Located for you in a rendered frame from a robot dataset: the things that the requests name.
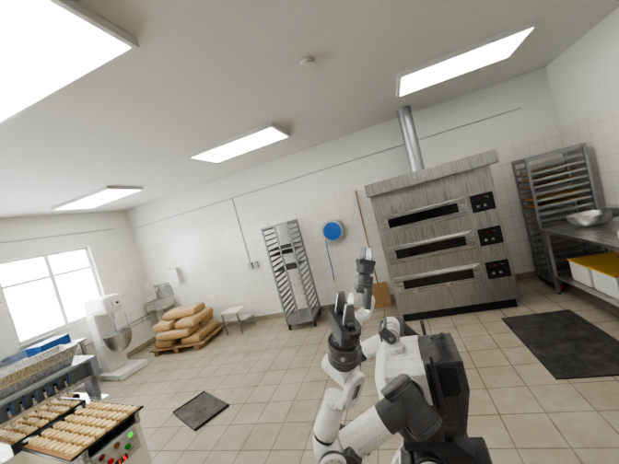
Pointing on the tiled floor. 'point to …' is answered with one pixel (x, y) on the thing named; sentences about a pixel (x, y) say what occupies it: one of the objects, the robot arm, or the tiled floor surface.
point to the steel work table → (609, 239)
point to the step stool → (236, 317)
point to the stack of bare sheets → (200, 410)
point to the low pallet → (189, 343)
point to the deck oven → (445, 239)
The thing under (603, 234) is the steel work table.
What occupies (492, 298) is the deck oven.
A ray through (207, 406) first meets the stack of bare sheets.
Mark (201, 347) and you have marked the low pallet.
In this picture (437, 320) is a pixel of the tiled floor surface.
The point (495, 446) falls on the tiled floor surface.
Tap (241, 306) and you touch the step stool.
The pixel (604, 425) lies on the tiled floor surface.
